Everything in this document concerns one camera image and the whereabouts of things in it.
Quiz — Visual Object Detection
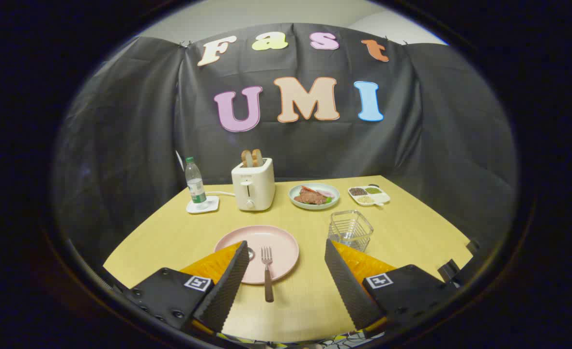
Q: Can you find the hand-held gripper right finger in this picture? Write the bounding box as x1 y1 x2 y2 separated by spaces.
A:
324 238 459 334

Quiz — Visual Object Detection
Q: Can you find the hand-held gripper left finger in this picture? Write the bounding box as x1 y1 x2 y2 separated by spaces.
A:
121 240 250 336

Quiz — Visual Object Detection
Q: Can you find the wooden handled metal fork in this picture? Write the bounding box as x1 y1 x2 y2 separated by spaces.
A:
261 246 275 303

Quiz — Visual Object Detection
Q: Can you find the clear cutlery drainer basket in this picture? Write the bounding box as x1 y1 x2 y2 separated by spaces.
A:
328 209 374 253

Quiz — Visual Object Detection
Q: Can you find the pink round plate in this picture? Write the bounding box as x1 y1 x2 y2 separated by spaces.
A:
214 225 300 285

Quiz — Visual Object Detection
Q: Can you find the white square coaster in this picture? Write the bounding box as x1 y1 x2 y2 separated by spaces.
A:
186 195 220 215

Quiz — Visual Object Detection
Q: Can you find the pale green food plate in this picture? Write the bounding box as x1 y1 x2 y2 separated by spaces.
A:
288 182 340 211

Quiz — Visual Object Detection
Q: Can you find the white divided condiment dish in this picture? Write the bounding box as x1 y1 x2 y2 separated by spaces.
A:
348 185 391 207

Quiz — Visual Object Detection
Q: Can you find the brown meat slice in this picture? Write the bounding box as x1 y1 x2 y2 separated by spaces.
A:
294 188 327 206

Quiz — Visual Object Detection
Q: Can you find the white toaster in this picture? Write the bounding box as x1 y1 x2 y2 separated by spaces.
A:
231 158 276 212

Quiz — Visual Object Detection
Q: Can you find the clear plastic water bottle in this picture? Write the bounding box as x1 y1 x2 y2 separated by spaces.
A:
185 156 209 210

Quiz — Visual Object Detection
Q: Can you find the black backdrop cloth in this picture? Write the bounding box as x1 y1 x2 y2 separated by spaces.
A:
52 23 517 265

